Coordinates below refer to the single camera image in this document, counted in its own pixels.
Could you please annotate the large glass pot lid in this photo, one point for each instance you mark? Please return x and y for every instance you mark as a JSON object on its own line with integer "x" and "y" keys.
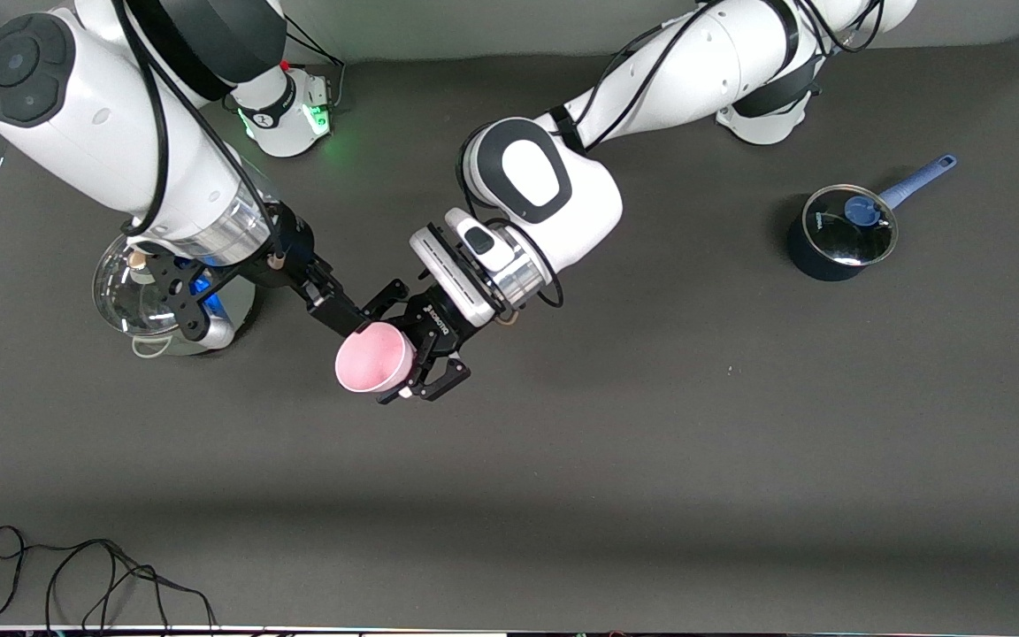
{"x": 116, "y": 296}

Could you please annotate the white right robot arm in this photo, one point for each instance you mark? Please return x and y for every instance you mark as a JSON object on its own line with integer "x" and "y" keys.
{"x": 103, "y": 115}

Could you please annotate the dark blue saucepan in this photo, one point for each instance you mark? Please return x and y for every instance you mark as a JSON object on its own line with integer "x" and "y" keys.
{"x": 815, "y": 265}

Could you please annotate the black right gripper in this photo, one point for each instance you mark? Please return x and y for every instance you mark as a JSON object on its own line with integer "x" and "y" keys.
{"x": 295, "y": 259}

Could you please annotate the pink plastic cup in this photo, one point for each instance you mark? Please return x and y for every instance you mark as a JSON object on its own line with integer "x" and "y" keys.
{"x": 372, "y": 358}

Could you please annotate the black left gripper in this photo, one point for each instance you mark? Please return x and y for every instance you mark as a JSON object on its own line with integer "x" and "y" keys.
{"x": 435, "y": 322}

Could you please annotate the glass lid with blue knob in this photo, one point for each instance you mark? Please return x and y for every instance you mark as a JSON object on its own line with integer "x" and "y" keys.
{"x": 837, "y": 234}

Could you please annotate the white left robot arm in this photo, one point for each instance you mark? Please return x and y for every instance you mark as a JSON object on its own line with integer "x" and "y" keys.
{"x": 580, "y": 203}

